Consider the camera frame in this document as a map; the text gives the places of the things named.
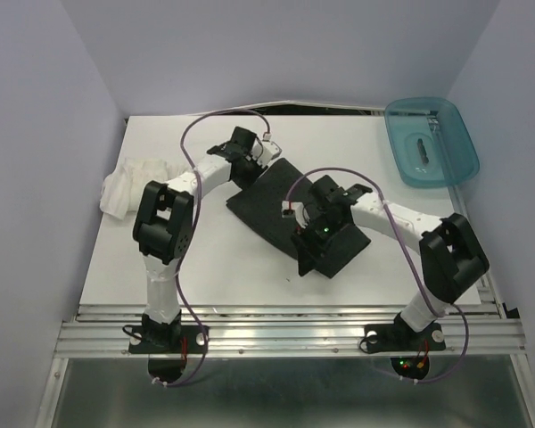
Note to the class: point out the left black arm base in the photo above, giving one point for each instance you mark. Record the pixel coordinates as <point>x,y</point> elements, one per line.
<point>176,351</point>

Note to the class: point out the white pleated skirt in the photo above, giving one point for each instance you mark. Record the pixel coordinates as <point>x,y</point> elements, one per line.
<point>122,190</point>

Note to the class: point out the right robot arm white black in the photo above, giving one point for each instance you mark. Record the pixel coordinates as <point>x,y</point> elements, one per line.
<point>451,256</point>

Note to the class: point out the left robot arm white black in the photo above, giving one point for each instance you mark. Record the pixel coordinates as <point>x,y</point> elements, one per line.
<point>164,224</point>

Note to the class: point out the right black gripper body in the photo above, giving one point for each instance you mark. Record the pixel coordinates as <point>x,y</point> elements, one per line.
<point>319,233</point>

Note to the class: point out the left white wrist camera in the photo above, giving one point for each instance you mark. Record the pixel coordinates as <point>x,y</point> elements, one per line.
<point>265,152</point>

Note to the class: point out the aluminium rail frame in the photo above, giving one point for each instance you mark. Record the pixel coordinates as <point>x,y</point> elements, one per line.
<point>95,381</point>

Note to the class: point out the teal plastic basket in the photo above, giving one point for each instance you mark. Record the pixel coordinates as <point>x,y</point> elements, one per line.
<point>453,158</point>

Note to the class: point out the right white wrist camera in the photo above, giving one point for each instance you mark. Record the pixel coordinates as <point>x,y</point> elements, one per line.
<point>297,211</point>

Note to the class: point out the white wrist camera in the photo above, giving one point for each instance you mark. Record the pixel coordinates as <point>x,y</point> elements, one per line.
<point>297,211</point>
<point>265,152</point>

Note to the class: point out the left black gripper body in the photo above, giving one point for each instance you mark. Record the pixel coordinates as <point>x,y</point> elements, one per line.
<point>251,171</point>

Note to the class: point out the black skirt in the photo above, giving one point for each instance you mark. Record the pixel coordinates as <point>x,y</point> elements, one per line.
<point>259,208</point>

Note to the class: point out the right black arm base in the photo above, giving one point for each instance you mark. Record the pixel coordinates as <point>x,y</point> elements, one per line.
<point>412,360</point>

